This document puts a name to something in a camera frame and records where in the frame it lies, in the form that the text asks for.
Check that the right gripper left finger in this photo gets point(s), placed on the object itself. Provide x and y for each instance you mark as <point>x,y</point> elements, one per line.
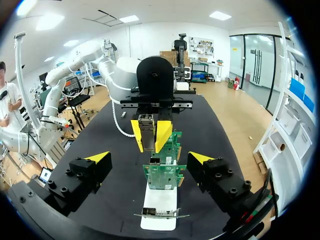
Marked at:
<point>82,175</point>

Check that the green circuit board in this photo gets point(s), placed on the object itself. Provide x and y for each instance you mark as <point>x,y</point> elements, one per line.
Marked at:
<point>163,175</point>
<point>173,147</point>
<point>162,214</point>

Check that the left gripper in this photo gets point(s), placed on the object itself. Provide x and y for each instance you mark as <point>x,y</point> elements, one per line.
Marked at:
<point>155,80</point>

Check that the silver optical module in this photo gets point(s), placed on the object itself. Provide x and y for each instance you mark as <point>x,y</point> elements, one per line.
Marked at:
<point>147,132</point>

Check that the white stand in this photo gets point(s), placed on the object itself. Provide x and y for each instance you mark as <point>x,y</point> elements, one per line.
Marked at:
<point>160,200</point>

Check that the person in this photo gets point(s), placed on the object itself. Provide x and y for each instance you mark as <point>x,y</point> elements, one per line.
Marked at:
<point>8,100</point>

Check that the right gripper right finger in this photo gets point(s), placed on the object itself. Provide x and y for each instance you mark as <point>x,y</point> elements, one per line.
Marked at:
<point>220,180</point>

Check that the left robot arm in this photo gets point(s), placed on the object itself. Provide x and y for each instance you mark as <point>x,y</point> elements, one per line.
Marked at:
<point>112,75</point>

